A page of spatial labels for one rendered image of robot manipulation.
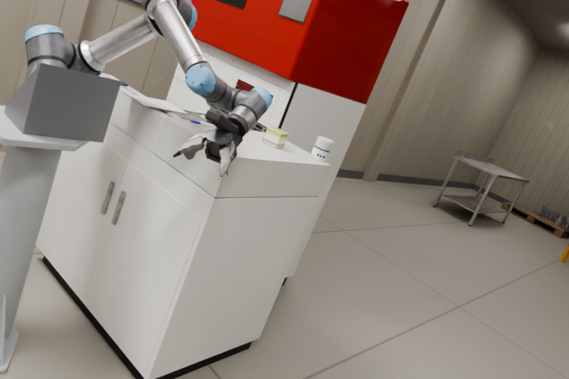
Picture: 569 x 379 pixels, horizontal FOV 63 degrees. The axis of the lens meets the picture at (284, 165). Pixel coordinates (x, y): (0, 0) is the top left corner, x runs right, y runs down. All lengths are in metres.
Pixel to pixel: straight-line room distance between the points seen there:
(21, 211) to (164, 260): 0.49
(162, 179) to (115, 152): 0.30
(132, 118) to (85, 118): 0.28
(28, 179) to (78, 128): 0.23
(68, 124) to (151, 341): 0.80
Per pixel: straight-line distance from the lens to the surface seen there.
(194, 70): 1.33
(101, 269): 2.05
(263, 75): 2.27
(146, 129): 1.82
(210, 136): 1.28
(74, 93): 1.62
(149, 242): 1.79
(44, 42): 1.74
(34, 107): 1.60
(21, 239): 1.82
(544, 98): 11.73
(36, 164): 1.70
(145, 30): 1.70
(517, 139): 11.71
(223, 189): 1.54
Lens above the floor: 1.33
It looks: 13 degrees down
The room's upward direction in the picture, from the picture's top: 22 degrees clockwise
